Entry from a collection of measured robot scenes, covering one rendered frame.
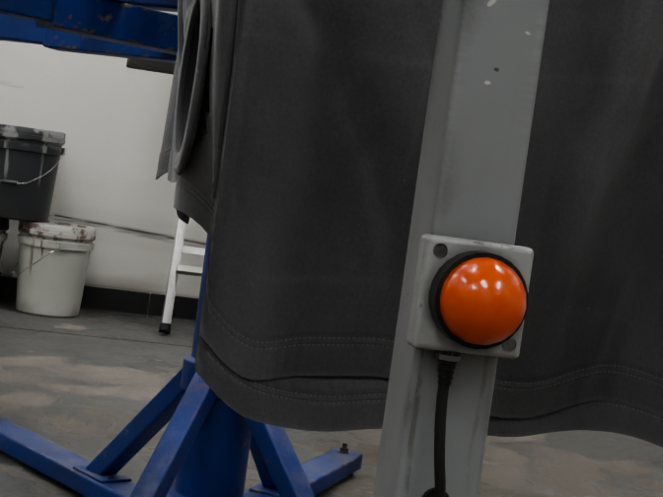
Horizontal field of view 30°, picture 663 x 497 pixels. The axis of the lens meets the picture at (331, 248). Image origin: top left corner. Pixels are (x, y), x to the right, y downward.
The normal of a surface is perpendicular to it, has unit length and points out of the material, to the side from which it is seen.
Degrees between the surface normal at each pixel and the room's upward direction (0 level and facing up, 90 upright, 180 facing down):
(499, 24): 90
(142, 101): 90
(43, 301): 93
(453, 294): 81
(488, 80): 90
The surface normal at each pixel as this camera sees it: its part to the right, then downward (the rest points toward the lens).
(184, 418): -0.11, -0.73
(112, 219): 0.20, 0.08
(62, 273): 0.48, 0.17
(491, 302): 0.05, -0.11
